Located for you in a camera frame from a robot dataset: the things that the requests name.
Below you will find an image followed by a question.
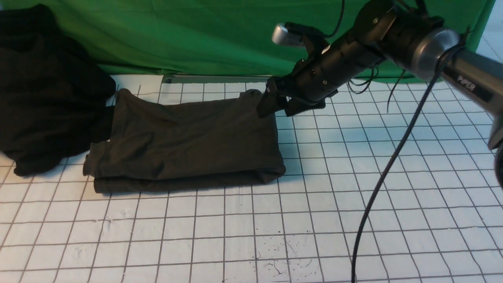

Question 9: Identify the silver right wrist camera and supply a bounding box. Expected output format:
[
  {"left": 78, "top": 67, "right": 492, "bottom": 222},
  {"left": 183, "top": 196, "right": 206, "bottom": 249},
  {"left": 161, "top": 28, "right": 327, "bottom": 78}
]
[{"left": 272, "top": 22, "right": 325, "bottom": 48}]

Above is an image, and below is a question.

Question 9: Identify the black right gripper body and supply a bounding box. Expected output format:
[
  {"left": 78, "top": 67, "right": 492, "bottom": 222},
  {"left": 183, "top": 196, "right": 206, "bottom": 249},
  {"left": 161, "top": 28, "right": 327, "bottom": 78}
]
[{"left": 266, "top": 33, "right": 384, "bottom": 116}]

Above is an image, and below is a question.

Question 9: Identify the black garment pile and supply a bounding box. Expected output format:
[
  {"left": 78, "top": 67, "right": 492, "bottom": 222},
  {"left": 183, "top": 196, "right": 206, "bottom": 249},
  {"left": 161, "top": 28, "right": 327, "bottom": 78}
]
[{"left": 0, "top": 5, "right": 116, "bottom": 177}]

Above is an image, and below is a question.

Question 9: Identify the white grid table cover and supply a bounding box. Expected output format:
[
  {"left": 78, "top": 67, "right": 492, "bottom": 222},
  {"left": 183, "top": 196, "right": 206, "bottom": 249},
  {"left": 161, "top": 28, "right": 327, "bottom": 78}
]
[{"left": 0, "top": 82, "right": 503, "bottom": 283}]

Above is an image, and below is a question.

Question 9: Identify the dark gray long-sleeve top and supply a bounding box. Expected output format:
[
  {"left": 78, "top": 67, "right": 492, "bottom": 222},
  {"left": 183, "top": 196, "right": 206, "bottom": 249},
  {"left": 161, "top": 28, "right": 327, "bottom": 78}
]
[{"left": 83, "top": 88, "right": 286, "bottom": 194}]

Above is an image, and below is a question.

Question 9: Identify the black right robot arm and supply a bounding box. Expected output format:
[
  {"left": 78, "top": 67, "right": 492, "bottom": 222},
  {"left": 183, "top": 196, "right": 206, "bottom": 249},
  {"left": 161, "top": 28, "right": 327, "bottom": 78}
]
[{"left": 257, "top": 0, "right": 503, "bottom": 184}]

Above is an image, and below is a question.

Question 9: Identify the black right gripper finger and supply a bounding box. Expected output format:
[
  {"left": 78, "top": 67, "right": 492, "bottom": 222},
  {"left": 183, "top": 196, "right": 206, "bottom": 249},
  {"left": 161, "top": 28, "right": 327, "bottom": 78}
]
[{"left": 256, "top": 88, "right": 284, "bottom": 118}]

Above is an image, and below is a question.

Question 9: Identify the green backdrop cloth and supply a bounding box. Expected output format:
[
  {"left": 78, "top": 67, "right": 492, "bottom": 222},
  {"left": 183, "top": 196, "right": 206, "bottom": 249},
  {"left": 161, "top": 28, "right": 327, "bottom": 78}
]
[{"left": 0, "top": 0, "right": 496, "bottom": 83}]

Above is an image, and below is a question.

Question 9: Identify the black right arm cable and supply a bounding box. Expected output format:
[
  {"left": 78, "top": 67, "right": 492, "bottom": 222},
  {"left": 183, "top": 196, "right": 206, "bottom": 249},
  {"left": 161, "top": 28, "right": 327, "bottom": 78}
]
[{"left": 351, "top": 47, "right": 464, "bottom": 283}]

